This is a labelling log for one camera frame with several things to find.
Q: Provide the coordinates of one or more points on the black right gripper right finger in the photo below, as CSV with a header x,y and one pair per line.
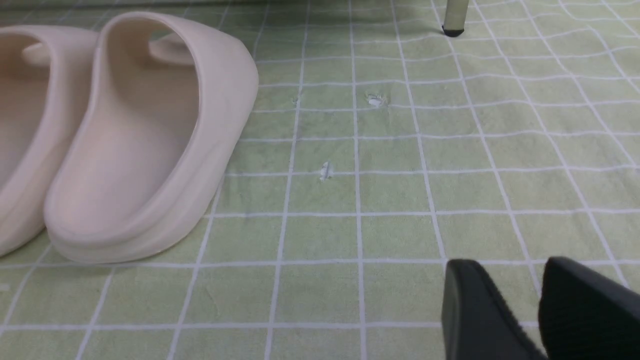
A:
x,y
584,315

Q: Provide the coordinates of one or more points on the green checked tablecloth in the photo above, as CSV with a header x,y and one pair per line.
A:
x,y
378,149

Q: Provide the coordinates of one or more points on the cream foam slipper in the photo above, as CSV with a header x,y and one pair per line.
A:
x,y
168,101
45,76

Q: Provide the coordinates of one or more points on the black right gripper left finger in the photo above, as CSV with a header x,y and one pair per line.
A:
x,y
477,323

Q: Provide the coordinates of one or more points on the metal shoe rack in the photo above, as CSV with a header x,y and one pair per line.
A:
x,y
455,18

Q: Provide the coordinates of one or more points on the left cream foam slipper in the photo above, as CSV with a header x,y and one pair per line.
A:
x,y
45,76

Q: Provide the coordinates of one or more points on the right cream foam slipper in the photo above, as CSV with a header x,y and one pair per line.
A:
x,y
168,101

